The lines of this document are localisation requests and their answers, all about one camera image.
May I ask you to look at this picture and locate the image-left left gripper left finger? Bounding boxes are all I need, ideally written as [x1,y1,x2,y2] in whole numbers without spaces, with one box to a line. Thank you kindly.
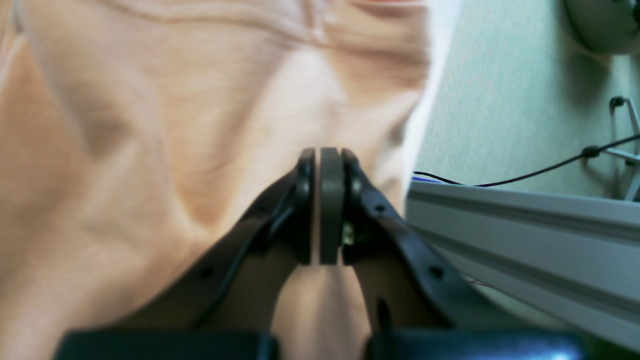
[54,148,316,360]

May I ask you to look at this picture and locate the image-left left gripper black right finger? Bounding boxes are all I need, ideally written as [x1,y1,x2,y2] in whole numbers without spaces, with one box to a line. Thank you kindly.
[320,147,588,360]

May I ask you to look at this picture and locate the peach pink T-shirt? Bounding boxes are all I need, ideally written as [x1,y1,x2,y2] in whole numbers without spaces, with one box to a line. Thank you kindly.
[1,0,464,360]

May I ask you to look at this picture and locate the grey stand legs on floor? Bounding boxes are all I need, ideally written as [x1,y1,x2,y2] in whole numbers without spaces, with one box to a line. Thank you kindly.
[607,96,640,202]

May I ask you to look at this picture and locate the grey round base on floor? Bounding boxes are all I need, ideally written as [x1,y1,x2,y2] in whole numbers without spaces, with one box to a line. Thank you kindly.
[563,0,640,55]

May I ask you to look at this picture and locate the grey aluminium frame rail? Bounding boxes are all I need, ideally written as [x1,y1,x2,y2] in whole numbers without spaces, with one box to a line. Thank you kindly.
[406,181,640,352]

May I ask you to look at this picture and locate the thin black cable on floor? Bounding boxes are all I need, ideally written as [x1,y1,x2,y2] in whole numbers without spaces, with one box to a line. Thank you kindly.
[412,132,640,188]

